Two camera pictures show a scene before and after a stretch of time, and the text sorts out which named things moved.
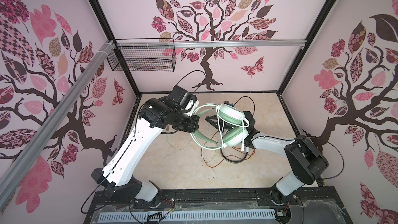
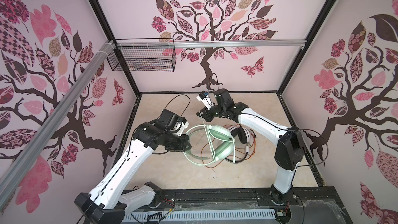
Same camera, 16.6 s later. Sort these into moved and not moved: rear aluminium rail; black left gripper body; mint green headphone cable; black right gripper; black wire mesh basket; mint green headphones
Moved: black right gripper; mint green headphone cable; black left gripper body; mint green headphones
Not moved: black wire mesh basket; rear aluminium rail
